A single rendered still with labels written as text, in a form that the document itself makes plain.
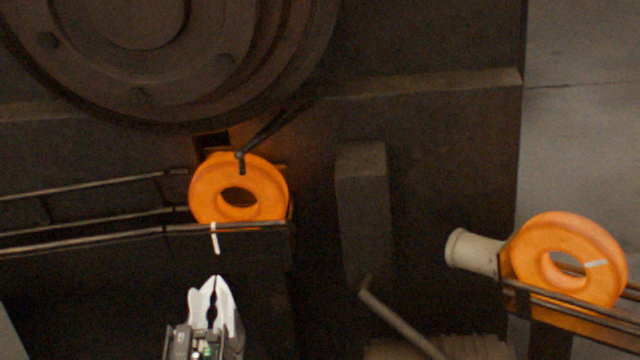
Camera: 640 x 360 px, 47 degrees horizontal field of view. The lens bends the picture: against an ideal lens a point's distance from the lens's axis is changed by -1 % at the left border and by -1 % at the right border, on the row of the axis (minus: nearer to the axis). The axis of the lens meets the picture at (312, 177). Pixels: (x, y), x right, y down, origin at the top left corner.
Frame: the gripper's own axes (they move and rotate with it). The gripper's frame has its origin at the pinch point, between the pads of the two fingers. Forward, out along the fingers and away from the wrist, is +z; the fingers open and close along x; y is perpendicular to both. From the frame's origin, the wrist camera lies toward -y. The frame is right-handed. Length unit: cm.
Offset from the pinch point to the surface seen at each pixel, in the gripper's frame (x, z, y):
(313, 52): -14.7, 24.0, 18.3
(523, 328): -54, 33, -89
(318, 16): -15.9, 25.5, 23.0
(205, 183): 4.3, 19.6, -2.9
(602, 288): -51, 0, -5
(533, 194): -67, 85, -106
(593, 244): -48.9, 3.3, 1.3
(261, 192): -4.0, 18.8, -5.0
